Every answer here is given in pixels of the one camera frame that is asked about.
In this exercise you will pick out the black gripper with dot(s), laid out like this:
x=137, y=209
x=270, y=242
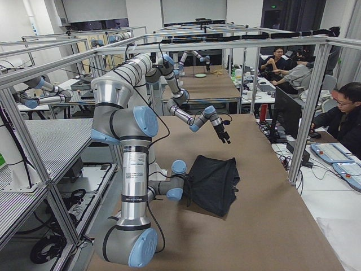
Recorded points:
x=220, y=131

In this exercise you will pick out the black graphic t-shirt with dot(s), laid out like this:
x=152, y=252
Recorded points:
x=211, y=184

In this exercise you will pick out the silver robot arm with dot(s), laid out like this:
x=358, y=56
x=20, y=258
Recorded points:
x=164, y=66
x=127, y=237

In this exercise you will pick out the black Huawei monitor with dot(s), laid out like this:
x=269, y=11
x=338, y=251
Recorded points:
x=287, y=113

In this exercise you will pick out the person in black shirt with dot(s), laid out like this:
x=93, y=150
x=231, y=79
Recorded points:
x=273, y=62

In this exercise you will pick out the person in grey hoodie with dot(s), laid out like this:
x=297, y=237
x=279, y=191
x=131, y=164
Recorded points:
x=296, y=80

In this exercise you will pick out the teach pendant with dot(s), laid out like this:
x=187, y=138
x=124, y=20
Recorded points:
x=330, y=153
x=350, y=172

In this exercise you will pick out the person in dark jacket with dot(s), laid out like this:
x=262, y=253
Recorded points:
x=343, y=121

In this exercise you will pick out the white paper sheet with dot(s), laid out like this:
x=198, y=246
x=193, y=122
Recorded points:
x=344, y=237

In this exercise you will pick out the aluminium equipment rack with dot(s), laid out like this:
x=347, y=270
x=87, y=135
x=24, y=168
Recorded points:
x=52, y=147

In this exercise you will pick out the aluminium frame post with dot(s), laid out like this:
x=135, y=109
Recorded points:
x=322, y=54

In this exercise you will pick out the overhead aluminium frame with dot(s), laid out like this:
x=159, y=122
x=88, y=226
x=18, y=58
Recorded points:
x=186, y=40

